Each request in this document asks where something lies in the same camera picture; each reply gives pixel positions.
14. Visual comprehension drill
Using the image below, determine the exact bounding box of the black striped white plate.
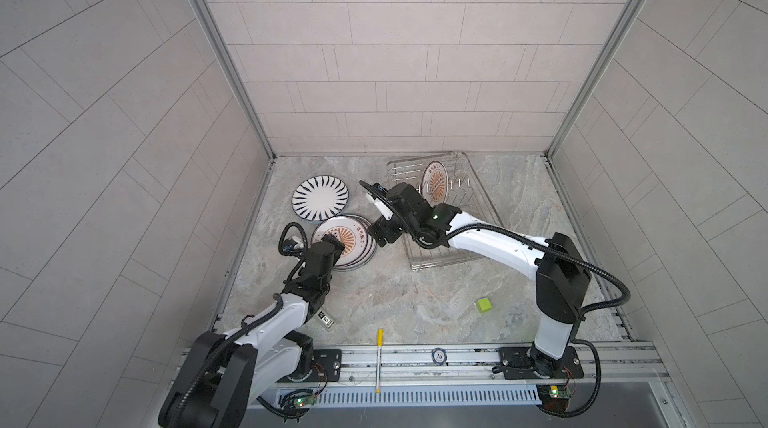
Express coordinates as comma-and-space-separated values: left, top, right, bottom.
291, 175, 349, 222

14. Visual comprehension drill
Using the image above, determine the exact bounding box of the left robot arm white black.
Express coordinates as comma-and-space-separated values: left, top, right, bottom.
157, 234, 345, 427

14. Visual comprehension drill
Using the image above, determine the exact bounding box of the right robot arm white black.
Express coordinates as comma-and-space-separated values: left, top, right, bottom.
359, 180, 591, 378

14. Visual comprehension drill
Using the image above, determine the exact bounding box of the black silver remote tool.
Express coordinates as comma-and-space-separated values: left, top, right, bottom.
315, 310, 336, 331

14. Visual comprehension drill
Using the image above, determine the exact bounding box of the yellow white pen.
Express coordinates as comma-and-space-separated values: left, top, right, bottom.
375, 328, 384, 395

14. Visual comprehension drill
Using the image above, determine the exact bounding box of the green cube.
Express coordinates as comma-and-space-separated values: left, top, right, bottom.
475, 297, 493, 313

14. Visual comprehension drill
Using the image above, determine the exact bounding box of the left circuit board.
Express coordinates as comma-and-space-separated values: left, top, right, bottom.
279, 389, 317, 418

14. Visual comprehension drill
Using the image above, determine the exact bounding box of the circuit board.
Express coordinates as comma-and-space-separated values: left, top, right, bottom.
279, 389, 317, 418
536, 385, 573, 414

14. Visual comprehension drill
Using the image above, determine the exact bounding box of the round blue white token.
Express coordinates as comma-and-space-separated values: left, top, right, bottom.
431, 347, 447, 366

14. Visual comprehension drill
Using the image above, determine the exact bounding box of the right circuit board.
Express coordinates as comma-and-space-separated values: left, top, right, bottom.
536, 385, 573, 414

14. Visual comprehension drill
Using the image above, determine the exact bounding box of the metal wire dish rack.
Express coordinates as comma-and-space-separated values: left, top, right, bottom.
386, 150, 505, 272

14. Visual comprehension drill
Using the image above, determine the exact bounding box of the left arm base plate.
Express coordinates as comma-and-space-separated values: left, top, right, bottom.
284, 349, 342, 383

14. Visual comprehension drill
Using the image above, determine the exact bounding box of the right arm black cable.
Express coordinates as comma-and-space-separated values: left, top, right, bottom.
358, 179, 632, 418

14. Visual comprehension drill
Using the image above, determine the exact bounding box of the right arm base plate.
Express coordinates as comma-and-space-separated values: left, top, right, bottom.
493, 346, 584, 381

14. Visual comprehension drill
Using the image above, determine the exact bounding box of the aluminium mounting rail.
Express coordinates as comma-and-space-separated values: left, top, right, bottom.
245, 340, 670, 391

